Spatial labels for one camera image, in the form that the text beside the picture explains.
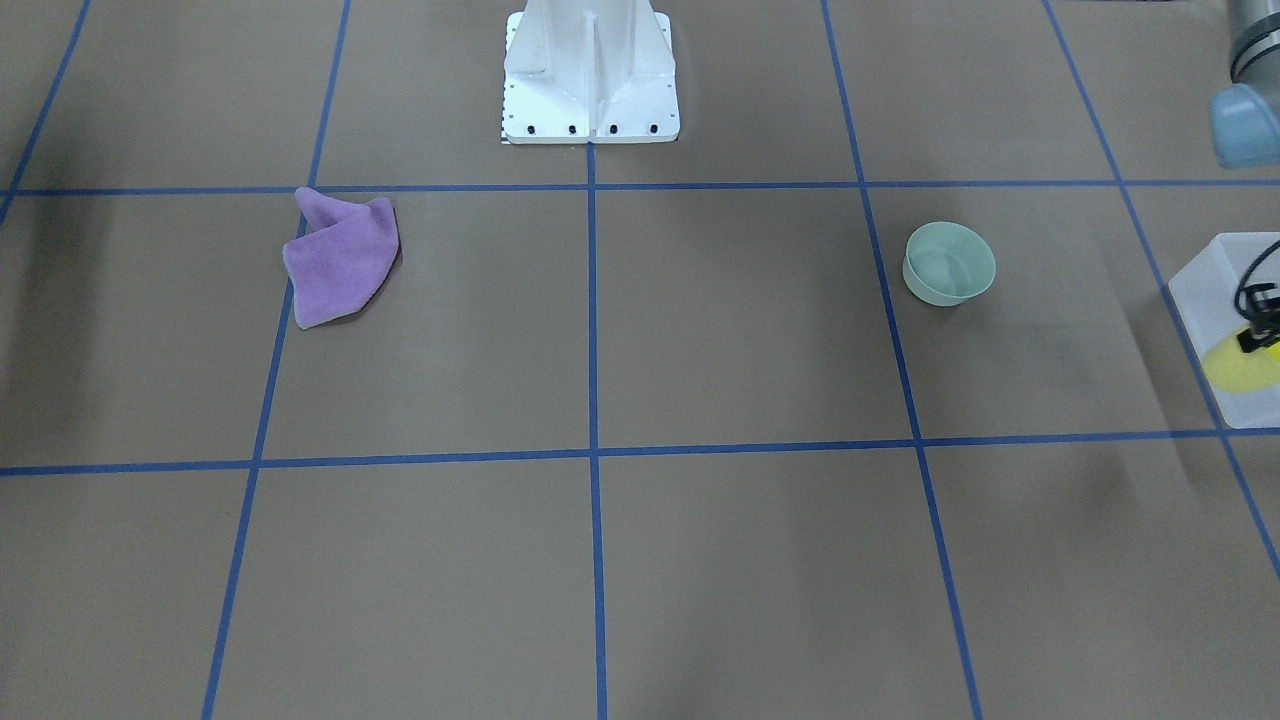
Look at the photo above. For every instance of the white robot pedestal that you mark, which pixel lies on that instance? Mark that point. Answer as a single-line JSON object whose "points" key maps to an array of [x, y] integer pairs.
{"points": [[579, 72]]}

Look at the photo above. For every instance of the yellow plastic cup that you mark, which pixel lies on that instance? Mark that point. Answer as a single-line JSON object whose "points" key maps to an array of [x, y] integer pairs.
{"points": [[1228, 367]]}

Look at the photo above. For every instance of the mint green bowl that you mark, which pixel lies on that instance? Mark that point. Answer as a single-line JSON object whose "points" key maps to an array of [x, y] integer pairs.
{"points": [[946, 264]]}

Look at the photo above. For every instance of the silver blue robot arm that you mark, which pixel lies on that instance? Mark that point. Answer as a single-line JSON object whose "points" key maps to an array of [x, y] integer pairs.
{"points": [[1244, 120]]}

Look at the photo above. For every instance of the clear plastic box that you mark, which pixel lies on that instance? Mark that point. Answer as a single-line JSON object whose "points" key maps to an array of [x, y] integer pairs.
{"points": [[1204, 292]]}

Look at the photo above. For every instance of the purple cloth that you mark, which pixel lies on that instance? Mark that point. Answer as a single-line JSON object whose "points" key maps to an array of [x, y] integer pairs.
{"points": [[344, 258]]}

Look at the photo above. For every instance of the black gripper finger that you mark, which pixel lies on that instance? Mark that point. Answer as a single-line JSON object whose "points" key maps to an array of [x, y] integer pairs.
{"points": [[1258, 304]]}

